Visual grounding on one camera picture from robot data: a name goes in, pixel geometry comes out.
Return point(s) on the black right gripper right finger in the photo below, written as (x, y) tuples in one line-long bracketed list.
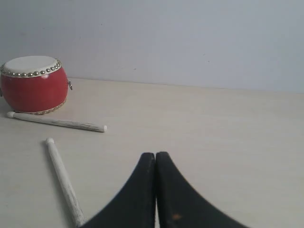
[(180, 205)]

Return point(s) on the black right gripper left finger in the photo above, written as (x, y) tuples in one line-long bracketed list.
[(134, 205)]

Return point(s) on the white drumstick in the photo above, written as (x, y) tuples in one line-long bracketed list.
[(57, 122), (65, 183)]

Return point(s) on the red small drum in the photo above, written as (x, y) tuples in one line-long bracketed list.
[(34, 84)]

